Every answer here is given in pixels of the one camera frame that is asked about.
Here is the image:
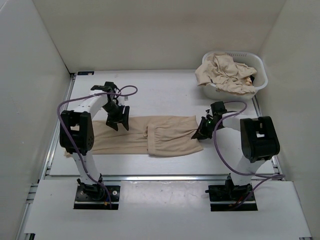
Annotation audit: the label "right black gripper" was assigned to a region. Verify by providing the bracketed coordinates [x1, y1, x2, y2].
[192, 116, 223, 141]

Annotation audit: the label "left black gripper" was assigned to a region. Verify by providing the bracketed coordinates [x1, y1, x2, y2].
[101, 102, 130, 131]

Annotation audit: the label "beige trousers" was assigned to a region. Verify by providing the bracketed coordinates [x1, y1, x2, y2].
[62, 114, 204, 159]

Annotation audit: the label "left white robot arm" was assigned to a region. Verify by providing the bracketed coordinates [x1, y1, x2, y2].
[57, 81, 130, 203]

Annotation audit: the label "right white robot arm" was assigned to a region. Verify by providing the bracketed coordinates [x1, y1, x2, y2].
[191, 110, 280, 202]

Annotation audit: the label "blue white sticker label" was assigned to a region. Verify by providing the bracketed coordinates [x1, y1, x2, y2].
[77, 71, 95, 76]

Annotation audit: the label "beige clothes pile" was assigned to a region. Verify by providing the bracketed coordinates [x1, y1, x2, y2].
[195, 52, 257, 95]

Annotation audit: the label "white laundry basket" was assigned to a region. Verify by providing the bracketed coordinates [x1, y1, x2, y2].
[195, 51, 268, 101]

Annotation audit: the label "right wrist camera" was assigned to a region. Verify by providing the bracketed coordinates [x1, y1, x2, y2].
[210, 101, 227, 116]

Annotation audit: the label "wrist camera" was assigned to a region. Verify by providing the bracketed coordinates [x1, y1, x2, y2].
[104, 81, 121, 94]
[210, 101, 227, 116]

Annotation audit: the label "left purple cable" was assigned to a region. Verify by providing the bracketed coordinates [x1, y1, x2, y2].
[56, 85, 139, 206]

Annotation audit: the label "purple cable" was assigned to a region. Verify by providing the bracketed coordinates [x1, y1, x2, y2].
[213, 100, 286, 208]
[56, 85, 139, 206]

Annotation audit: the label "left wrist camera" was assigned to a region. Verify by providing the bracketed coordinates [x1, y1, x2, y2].
[104, 81, 121, 94]

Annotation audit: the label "left aluminium rail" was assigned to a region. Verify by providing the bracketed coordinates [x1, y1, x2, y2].
[39, 72, 77, 176]

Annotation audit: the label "aluminium rail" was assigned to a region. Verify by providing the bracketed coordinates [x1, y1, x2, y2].
[29, 173, 283, 183]
[252, 95, 263, 117]
[39, 72, 77, 176]

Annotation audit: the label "right aluminium rail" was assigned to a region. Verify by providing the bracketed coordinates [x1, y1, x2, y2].
[252, 95, 263, 117]

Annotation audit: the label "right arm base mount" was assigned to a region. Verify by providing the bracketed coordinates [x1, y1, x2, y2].
[205, 177, 258, 212]

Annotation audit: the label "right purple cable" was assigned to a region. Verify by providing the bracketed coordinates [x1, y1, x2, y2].
[213, 100, 286, 208]

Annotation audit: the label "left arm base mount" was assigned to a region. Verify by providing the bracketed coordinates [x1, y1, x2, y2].
[73, 178, 121, 210]

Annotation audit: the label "front aluminium rail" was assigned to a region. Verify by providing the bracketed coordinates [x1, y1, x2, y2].
[29, 173, 283, 183]

